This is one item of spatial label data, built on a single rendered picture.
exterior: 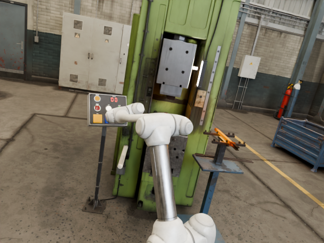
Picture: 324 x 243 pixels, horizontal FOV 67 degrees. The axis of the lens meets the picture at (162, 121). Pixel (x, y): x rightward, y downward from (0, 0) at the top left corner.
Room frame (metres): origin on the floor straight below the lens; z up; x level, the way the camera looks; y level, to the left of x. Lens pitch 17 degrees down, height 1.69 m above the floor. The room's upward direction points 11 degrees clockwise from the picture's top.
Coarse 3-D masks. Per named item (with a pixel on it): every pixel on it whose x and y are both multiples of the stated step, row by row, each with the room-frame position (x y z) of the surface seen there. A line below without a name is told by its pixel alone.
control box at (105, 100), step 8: (88, 96) 2.08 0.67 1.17; (104, 96) 2.12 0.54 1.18; (112, 96) 2.16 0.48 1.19; (120, 96) 2.20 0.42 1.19; (88, 104) 2.05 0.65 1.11; (96, 104) 2.06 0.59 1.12; (104, 104) 2.09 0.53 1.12; (112, 104) 2.13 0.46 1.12; (120, 104) 2.17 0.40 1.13; (88, 112) 2.02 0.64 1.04; (96, 112) 2.03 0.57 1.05; (104, 112) 2.06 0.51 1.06; (88, 120) 1.99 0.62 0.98; (104, 120) 2.03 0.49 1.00
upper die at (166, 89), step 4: (160, 84) 2.50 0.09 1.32; (164, 84) 2.29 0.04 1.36; (160, 88) 2.34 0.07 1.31; (164, 88) 2.29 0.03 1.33; (168, 88) 2.29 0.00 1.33; (172, 88) 2.29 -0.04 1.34; (176, 88) 2.29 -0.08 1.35; (180, 88) 2.30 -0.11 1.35; (160, 92) 2.28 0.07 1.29; (164, 92) 2.29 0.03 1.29; (168, 92) 2.29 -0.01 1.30; (172, 92) 2.29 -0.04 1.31; (176, 92) 2.29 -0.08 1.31; (180, 92) 2.30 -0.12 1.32; (176, 96) 2.30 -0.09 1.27; (180, 96) 2.30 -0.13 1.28
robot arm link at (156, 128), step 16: (144, 128) 1.17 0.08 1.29; (160, 128) 1.20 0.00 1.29; (160, 144) 1.18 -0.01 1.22; (160, 160) 1.15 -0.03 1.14; (160, 176) 1.11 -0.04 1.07; (160, 192) 1.08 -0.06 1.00; (160, 208) 1.05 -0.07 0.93; (160, 224) 1.01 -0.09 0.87; (176, 224) 1.01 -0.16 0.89; (160, 240) 0.95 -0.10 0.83; (176, 240) 0.97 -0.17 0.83; (192, 240) 1.02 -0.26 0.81
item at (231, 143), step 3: (216, 129) 2.27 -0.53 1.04; (219, 132) 2.20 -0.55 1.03; (222, 135) 2.13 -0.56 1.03; (225, 135) 2.12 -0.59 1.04; (225, 138) 2.07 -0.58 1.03; (228, 138) 2.06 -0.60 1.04; (228, 141) 2.01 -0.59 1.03; (231, 141) 1.99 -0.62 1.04; (231, 144) 1.95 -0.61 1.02; (234, 144) 1.92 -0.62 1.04; (234, 147) 1.91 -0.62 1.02; (237, 147) 1.87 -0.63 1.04
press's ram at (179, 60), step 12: (168, 48) 2.28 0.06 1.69; (180, 48) 2.29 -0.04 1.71; (192, 48) 2.30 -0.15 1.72; (168, 60) 2.28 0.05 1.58; (180, 60) 2.29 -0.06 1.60; (192, 60) 2.30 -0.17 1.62; (168, 72) 2.29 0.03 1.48; (180, 72) 2.29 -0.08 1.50; (168, 84) 2.29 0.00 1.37; (180, 84) 2.30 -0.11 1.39
